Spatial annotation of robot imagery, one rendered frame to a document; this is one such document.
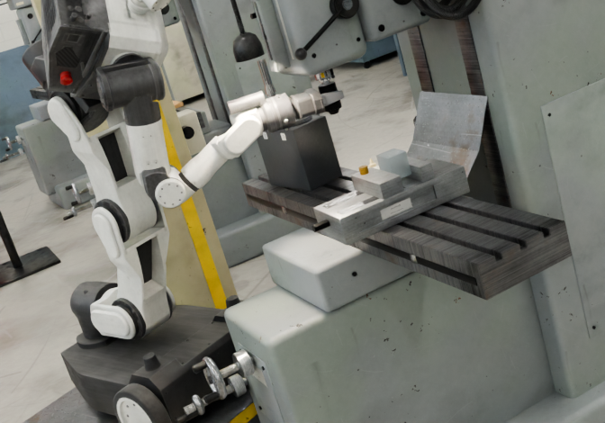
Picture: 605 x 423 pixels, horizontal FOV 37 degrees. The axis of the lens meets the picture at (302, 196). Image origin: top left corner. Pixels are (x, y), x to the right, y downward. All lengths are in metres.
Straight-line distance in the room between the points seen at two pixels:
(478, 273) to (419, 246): 0.20
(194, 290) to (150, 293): 1.37
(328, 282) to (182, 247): 1.93
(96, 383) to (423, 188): 1.24
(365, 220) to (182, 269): 2.12
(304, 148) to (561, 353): 0.93
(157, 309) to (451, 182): 1.09
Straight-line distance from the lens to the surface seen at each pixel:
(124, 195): 2.64
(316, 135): 2.58
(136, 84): 2.23
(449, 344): 2.50
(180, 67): 10.76
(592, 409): 2.71
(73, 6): 2.32
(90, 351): 3.06
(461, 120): 2.51
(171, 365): 2.65
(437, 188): 2.18
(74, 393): 3.24
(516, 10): 2.40
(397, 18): 2.32
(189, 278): 4.15
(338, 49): 2.26
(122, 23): 2.33
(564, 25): 2.50
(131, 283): 2.78
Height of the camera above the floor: 1.68
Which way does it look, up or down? 17 degrees down
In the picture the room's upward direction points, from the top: 17 degrees counter-clockwise
